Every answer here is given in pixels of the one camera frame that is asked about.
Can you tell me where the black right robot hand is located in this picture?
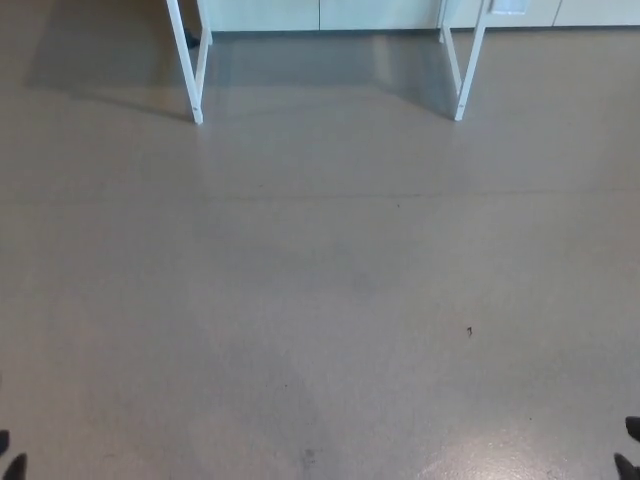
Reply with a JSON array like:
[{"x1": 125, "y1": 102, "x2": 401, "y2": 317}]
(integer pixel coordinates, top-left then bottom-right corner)
[{"x1": 613, "y1": 415, "x2": 640, "y2": 480}]

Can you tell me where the white desk with metal frame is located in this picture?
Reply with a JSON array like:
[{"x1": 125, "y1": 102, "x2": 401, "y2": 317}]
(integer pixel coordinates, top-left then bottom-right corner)
[{"x1": 166, "y1": 0, "x2": 494, "y2": 125}]

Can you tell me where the white cabinet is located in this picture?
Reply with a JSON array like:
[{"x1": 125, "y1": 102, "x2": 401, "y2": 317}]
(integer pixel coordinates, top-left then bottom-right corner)
[{"x1": 197, "y1": 0, "x2": 640, "y2": 33}]

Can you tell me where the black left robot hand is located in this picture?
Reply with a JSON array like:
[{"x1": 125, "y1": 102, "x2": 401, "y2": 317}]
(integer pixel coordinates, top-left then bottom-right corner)
[{"x1": 0, "y1": 429, "x2": 29, "y2": 480}]

